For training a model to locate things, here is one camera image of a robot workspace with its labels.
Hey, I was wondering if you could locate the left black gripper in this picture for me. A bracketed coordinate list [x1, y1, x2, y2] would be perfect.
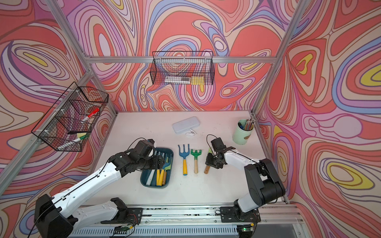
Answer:
[137, 154, 167, 170]

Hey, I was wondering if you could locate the lime rake wooden handle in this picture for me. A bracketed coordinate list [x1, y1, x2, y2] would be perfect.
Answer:
[204, 148, 212, 175]

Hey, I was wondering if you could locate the green rake wooden handle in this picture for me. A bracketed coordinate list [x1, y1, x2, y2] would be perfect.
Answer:
[190, 149, 202, 174]

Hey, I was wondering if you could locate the blue rake yellow handle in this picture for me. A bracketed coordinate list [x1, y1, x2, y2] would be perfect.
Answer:
[178, 144, 190, 176]

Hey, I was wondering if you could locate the light blue rake pale handle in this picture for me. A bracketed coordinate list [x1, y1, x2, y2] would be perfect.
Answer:
[145, 170, 155, 186]

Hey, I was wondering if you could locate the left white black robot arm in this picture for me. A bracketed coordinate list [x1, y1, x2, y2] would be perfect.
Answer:
[34, 139, 166, 238]

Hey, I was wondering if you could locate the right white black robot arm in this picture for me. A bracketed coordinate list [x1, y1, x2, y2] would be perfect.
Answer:
[205, 137, 286, 222]

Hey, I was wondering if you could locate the teal storage box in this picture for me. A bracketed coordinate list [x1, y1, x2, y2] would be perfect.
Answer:
[140, 147, 174, 188]

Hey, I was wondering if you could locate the green pencil cup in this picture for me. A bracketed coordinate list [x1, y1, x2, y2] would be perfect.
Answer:
[232, 119, 254, 145]

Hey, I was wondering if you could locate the white pencil case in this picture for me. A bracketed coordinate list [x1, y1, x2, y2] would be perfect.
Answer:
[172, 117, 200, 134]

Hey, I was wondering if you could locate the coloured pencils bunch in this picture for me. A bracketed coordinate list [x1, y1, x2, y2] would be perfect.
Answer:
[243, 119, 255, 131]

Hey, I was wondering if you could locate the green white marker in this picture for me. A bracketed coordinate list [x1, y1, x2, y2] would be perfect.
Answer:
[58, 135, 86, 150]

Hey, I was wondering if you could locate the red marker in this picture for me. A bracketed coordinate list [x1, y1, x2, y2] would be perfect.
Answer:
[81, 108, 100, 123]

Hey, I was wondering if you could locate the yellow eraser in basket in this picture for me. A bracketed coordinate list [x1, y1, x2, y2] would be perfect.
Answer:
[190, 76, 205, 85]

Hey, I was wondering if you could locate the yellow handled tool in box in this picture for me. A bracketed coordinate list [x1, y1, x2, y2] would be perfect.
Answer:
[156, 169, 164, 186]

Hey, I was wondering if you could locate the wooden handled tool in box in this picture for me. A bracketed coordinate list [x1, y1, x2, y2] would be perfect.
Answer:
[162, 157, 173, 185]

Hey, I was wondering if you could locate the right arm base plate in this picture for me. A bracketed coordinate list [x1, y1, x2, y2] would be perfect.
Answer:
[216, 206, 261, 224]

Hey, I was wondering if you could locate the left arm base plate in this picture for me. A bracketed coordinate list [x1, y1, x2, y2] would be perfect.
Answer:
[101, 197, 143, 225]

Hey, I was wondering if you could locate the black wire basket left wall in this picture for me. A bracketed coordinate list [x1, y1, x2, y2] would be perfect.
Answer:
[31, 82, 109, 152]

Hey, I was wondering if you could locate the black wire basket wall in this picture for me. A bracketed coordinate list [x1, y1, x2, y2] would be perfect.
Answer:
[150, 50, 215, 85]
[31, 82, 109, 152]

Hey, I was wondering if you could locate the black wire basket back wall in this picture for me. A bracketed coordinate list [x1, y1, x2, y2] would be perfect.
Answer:
[150, 50, 215, 85]

